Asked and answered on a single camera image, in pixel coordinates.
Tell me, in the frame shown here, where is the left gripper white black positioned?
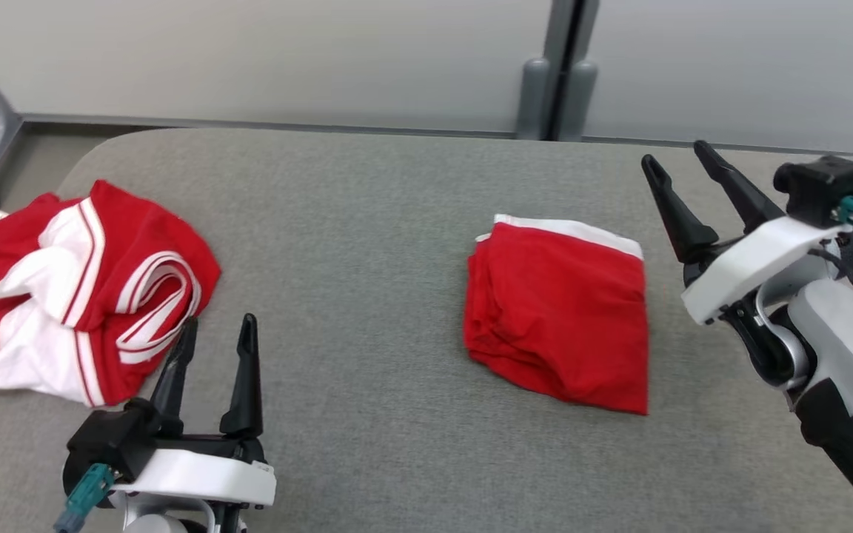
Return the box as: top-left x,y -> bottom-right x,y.
111,312 -> 278,509

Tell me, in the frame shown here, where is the grey partition post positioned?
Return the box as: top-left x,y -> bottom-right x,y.
515,0 -> 600,142

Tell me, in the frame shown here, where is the red basketball jersey black lettering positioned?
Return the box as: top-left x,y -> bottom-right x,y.
0,179 -> 223,409

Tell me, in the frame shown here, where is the grey fabric padded surface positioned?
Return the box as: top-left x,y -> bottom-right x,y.
0,127 -> 853,533

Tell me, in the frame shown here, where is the red shorts white band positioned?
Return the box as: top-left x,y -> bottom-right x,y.
461,213 -> 652,417

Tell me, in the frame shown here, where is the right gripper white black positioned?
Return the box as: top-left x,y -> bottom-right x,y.
640,140 -> 853,326

